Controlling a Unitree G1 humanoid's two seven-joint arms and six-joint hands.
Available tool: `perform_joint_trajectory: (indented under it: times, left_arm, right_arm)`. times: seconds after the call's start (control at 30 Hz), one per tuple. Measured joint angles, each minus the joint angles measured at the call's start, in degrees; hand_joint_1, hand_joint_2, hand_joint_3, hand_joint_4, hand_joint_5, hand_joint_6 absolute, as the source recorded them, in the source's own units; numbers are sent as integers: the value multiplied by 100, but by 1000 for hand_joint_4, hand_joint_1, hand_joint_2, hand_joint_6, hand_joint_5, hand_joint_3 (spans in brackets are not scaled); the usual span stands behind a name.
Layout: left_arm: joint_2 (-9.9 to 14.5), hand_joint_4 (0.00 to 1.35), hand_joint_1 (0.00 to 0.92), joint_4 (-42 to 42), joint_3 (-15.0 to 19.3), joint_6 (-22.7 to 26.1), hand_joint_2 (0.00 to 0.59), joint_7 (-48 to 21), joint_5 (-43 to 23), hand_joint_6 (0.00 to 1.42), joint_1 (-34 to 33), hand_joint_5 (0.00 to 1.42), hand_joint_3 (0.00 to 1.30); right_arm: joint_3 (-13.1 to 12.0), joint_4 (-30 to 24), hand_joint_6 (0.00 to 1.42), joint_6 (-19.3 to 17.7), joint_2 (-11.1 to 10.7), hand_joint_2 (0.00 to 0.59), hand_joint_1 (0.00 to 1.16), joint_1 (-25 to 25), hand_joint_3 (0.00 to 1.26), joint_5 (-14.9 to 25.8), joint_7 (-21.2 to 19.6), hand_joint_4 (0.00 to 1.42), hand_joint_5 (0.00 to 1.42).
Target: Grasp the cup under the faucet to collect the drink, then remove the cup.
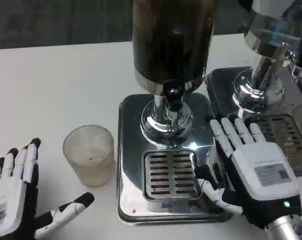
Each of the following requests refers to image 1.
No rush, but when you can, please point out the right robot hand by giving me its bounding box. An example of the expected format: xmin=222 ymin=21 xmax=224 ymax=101
xmin=194 ymin=117 xmax=302 ymax=231

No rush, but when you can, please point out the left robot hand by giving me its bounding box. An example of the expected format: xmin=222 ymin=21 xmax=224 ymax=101
xmin=0 ymin=137 xmax=95 ymax=240

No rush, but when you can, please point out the slotted drip grid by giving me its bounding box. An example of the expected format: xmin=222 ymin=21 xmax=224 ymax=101
xmin=244 ymin=114 xmax=302 ymax=154
xmin=142 ymin=150 xmax=203 ymax=201

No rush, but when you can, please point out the steel drip tray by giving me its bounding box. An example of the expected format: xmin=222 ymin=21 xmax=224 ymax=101
xmin=205 ymin=66 xmax=302 ymax=176
xmin=117 ymin=92 xmax=233 ymax=227

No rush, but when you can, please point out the clear ribbed glass cup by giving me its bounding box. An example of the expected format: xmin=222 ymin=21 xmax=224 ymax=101
xmin=62 ymin=124 xmax=117 ymax=188

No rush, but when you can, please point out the black dispenser tap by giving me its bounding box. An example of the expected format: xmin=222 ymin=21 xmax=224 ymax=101
xmin=162 ymin=78 xmax=183 ymax=112

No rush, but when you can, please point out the clear drink dispenser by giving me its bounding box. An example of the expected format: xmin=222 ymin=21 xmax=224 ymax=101
xmin=232 ymin=0 xmax=302 ymax=105

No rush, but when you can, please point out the dark drink dispenser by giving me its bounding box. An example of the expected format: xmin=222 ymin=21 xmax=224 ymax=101
xmin=131 ymin=0 xmax=215 ymax=147

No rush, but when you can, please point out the chrome tap with black handle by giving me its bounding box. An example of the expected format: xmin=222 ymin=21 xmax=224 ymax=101
xmin=286 ymin=33 xmax=302 ymax=83

